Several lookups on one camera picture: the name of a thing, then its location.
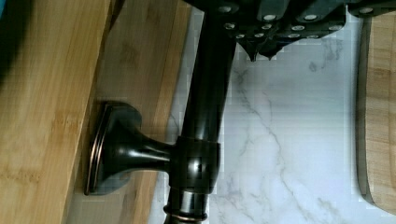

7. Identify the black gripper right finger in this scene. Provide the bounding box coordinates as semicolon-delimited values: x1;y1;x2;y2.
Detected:
347;0;396;18

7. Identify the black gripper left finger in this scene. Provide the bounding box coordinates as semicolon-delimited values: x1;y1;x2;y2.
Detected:
184;0;347;61

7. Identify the dark metal drawer handle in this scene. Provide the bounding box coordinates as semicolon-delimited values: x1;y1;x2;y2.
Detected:
84;13;235;224

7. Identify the wooden drawer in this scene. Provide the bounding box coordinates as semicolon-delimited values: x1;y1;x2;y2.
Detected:
1;0;191;224

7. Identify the wooden cutting board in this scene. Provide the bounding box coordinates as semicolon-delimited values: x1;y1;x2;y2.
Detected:
356;12;396;214

